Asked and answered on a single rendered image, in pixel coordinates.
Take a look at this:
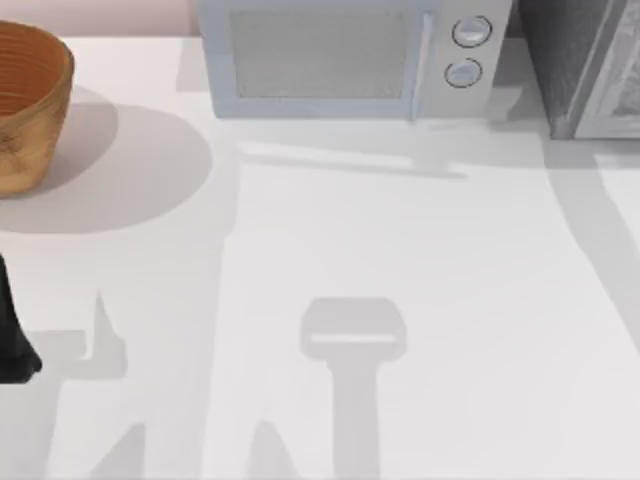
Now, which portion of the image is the pale microwave oven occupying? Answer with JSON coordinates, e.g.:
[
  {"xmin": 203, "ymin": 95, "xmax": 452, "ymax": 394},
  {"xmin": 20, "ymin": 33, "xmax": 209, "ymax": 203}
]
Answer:
[{"xmin": 195, "ymin": 0, "xmax": 515, "ymax": 122}]

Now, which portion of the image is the wooden bowl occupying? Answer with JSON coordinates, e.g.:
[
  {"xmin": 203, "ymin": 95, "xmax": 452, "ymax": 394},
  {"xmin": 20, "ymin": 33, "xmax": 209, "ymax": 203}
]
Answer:
[{"xmin": 0, "ymin": 20, "xmax": 76, "ymax": 199}]

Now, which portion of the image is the round microwave knob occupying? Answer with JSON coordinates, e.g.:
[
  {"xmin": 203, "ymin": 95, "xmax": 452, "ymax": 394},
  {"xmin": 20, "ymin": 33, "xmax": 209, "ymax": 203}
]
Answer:
[
  {"xmin": 443, "ymin": 57, "xmax": 484, "ymax": 90},
  {"xmin": 451, "ymin": 15, "xmax": 493, "ymax": 49}
]

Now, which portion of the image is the pale microwave door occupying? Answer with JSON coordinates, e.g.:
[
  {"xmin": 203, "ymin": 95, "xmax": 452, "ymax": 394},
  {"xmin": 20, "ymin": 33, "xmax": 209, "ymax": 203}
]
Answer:
[{"xmin": 196, "ymin": 0, "xmax": 434, "ymax": 121}]

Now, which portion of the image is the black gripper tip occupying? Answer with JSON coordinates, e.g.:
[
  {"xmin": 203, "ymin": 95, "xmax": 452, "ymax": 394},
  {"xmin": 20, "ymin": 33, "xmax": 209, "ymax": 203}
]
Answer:
[{"xmin": 0, "ymin": 255, "xmax": 43, "ymax": 386}]

